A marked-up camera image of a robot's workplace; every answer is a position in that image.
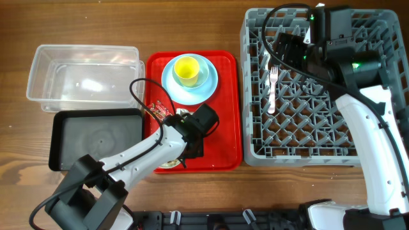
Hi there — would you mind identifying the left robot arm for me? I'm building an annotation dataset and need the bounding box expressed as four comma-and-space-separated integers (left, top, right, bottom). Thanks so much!
45, 113, 214, 229

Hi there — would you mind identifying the red snack wrapper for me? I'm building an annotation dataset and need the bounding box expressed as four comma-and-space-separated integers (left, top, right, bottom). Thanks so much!
148, 100, 171, 122

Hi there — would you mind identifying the clear plastic bin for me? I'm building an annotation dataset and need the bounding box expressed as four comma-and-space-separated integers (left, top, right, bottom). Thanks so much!
26, 45, 145, 112

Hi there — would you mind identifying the red serving tray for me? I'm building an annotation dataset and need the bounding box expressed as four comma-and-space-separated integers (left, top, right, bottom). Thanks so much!
144, 50, 243, 174

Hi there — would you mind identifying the grey dishwasher rack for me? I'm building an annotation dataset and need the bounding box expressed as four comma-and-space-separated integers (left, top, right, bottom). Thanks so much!
240, 8, 408, 167

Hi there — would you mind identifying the crumpled white tissue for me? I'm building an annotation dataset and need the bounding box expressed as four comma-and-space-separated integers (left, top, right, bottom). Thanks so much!
176, 108, 192, 116

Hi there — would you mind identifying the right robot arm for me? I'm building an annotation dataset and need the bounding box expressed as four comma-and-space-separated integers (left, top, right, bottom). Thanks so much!
266, 32, 408, 229

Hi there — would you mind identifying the white plastic spoon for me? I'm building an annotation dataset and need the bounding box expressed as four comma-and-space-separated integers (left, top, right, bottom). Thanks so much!
261, 50, 271, 87

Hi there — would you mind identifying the light blue small bowl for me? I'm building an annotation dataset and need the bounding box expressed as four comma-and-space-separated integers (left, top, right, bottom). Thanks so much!
172, 54, 210, 89

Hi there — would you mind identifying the green bowl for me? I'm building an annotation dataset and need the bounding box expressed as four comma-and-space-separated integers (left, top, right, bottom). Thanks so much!
159, 159, 180, 169

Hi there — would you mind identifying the black tray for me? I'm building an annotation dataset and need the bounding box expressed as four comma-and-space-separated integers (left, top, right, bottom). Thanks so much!
49, 109, 144, 171

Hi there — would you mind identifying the yellow plastic cup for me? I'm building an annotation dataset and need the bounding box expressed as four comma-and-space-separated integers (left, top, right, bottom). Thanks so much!
174, 56, 200, 87

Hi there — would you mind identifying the white plastic fork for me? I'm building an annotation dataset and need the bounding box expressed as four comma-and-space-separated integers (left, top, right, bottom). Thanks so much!
267, 66, 279, 114

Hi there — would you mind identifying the light blue plate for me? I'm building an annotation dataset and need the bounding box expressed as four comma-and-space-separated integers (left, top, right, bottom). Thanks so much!
161, 54, 219, 105

